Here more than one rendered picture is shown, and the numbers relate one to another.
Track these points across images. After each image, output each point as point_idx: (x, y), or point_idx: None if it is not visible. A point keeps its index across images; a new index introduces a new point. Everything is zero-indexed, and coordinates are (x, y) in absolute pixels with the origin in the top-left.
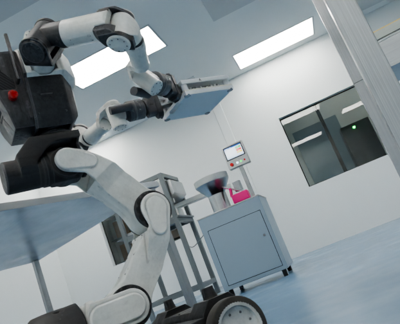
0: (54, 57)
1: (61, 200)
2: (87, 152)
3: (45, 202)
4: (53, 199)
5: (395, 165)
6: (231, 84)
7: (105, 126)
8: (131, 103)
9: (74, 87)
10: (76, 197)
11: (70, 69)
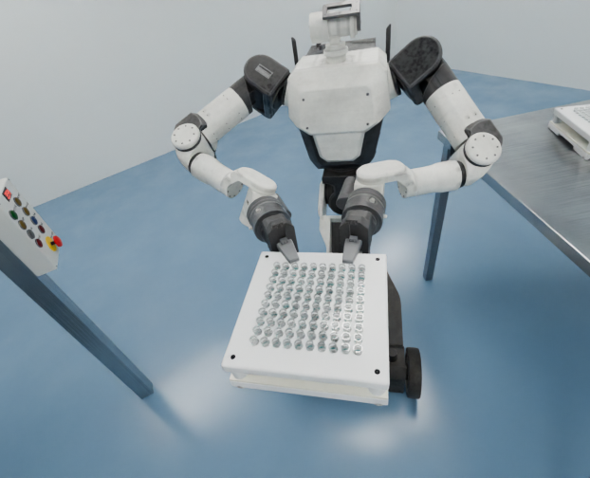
0: (265, 111)
1: (508, 203)
2: (320, 202)
3: (494, 188)
4: (503, 193)
5: None
6: (230, 379)
7: (400, 189)
8: (336, 202)
9: (310, 134)
10: (528, 218)
11: (296, 115)
